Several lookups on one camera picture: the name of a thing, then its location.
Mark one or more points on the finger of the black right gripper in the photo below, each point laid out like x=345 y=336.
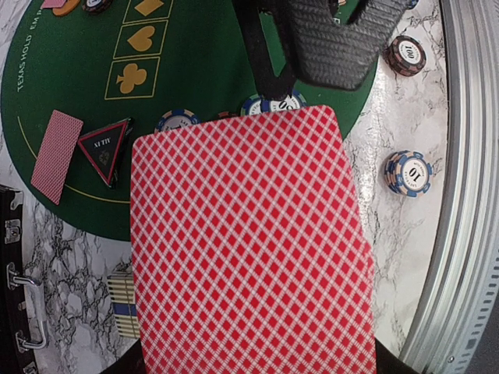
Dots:
x=268 y=85
x=339 y=56

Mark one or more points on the face-down card mat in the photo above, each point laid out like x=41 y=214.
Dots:
x=55 y=155

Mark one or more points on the triangular black red button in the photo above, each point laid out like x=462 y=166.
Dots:
x=104 y=148

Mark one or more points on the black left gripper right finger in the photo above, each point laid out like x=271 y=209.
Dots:
x=387 y=363

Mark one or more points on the black white chip stack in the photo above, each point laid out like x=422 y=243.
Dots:
x=407 y=173

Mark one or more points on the face-down card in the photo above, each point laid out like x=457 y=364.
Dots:
x=53 y=4

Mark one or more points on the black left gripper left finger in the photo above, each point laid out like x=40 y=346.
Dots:
x=132 y=362

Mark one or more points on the round green poker mat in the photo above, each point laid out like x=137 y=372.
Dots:
x=119 y=64

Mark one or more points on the black poker chip case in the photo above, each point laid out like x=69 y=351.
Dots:
x=17 y=346

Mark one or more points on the blue chips mat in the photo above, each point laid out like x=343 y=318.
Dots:
x=255 y=104

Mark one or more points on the red patterned card deck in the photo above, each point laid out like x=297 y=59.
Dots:
x=248 y=249

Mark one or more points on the orange dealer button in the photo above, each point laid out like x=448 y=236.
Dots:
x=66 y=9

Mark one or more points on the aluminium front rail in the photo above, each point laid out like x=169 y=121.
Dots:
x=461 y=286

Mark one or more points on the red chip mat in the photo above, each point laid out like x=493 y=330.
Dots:
x=227 y=114

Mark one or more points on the red black chip stack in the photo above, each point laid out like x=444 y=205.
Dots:
x=405 y=56

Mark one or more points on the striped blue yellow card box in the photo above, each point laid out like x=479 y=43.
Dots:
x=122 y=293

